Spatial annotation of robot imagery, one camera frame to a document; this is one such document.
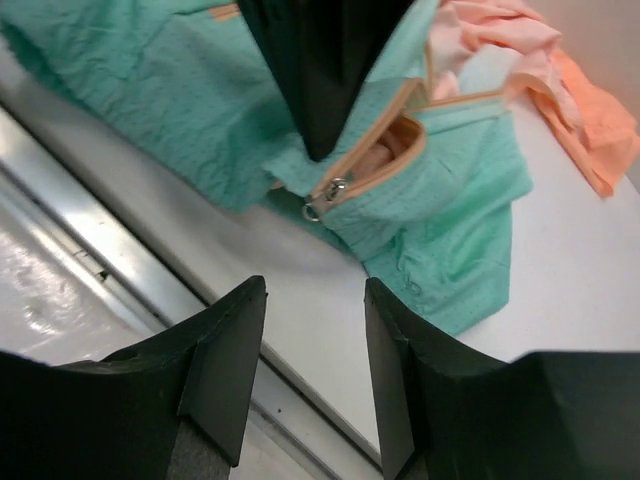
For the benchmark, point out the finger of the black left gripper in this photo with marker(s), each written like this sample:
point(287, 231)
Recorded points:
point(320, 53)

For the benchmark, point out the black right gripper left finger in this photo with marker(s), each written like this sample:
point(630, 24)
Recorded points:
point(173, 406)

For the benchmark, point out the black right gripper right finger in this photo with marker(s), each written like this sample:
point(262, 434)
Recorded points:
point(447, 411)

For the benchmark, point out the teal and orange jacket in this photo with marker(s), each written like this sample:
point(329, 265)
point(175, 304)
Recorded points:
point(420, 185)

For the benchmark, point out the aluminium front rail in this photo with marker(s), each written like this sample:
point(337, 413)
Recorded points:
point(279, 413)

